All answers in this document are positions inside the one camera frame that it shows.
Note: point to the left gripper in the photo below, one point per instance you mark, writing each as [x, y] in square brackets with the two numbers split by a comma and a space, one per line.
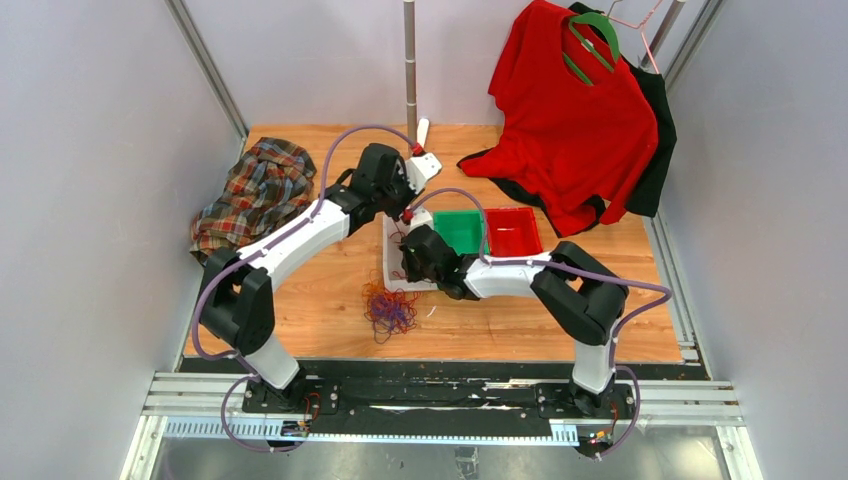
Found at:
[397, 213]

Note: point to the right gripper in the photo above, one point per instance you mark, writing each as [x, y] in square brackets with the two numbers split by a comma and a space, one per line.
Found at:
[411, 274]

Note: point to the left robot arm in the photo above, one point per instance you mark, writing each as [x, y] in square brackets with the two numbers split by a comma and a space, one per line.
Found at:
[236, 300]

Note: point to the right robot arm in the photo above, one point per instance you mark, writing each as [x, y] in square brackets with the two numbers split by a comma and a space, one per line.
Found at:
[584, 297]

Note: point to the white plastic bin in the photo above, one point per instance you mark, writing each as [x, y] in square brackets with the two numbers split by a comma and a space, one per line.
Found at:
[394, 276]

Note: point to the green plastic bin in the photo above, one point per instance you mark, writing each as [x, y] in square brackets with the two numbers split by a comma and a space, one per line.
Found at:
[462, 230]

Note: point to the red plastic bin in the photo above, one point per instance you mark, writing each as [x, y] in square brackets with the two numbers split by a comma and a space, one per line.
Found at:
[512, 232]

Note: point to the plaid shirt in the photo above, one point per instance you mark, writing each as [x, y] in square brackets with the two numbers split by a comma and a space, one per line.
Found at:
[270, 185]

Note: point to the red t-shirt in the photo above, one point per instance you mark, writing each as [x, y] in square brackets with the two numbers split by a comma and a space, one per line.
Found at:
[570, 126]

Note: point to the clothes rack pole with base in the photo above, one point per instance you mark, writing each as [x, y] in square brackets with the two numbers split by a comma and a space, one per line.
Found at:
[417, 127]

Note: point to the black t-shirt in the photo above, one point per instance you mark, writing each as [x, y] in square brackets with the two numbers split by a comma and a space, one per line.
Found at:
[656, 132]

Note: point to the green hanger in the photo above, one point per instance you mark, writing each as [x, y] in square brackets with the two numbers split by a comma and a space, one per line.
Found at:
[590, 48]

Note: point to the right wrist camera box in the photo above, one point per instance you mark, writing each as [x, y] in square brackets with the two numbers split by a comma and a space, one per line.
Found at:
[412, 219]

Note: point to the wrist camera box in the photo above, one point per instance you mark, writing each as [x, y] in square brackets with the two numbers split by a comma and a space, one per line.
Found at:
[420, 170]
[412, 219]

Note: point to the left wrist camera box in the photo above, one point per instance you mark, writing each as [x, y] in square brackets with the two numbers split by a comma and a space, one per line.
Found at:
[420, 170]

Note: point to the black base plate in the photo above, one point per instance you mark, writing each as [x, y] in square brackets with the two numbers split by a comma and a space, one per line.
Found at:
[441, 398]

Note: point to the aluminium frame rail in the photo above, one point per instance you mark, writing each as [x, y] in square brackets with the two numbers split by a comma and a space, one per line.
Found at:
[194, 40]

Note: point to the pink wire hanger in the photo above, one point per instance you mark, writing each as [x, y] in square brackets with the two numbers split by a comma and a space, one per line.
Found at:
[647, 60]

